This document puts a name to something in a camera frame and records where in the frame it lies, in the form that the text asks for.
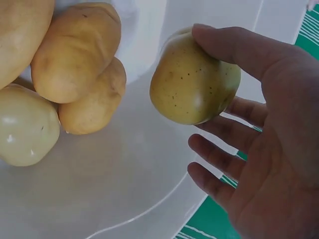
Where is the pale glossy potato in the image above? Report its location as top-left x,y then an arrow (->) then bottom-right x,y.
0,83 -> 61,167

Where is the brown creased potato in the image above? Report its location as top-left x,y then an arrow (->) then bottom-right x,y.
30,2 -> 122,104

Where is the large yellow potato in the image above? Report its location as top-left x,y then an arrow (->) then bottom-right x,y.
0,0 -> 56,90

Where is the person's right hand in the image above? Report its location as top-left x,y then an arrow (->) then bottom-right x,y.
186,23 -> 319,239

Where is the speckled yellow-green potato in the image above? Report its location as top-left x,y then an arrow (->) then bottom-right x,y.
149,26 -> 242,125

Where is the large white plastic basin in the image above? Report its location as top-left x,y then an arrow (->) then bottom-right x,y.
0,0 -> 314,239

